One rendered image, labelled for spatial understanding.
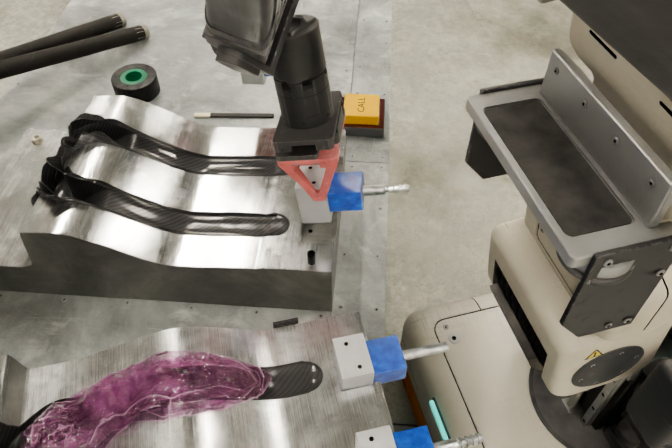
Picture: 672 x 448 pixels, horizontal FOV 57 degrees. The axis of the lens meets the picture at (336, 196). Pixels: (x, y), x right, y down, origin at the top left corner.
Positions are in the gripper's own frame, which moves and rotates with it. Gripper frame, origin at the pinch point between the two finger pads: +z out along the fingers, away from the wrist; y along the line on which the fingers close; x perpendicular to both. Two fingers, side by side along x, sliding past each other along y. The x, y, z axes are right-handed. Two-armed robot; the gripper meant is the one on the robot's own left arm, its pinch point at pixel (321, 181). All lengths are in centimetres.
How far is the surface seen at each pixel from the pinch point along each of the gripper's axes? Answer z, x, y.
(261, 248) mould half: 7.6, -8.5, 3.2
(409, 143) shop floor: 81, 4, -127
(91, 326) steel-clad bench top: 14.0, -31.3, 9.9
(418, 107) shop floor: 78, 8, -148
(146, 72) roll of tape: 2, -37, -38
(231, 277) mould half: 9.7, -12.3, 6.0
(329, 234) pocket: 10.6, -0.9, -2.2
